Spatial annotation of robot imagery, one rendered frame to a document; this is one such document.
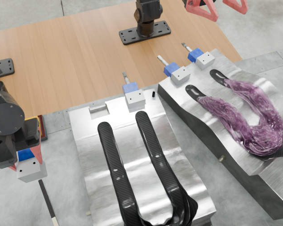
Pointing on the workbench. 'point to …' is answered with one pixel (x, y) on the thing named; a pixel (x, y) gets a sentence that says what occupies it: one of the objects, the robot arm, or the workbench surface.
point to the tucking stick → (48, 203)
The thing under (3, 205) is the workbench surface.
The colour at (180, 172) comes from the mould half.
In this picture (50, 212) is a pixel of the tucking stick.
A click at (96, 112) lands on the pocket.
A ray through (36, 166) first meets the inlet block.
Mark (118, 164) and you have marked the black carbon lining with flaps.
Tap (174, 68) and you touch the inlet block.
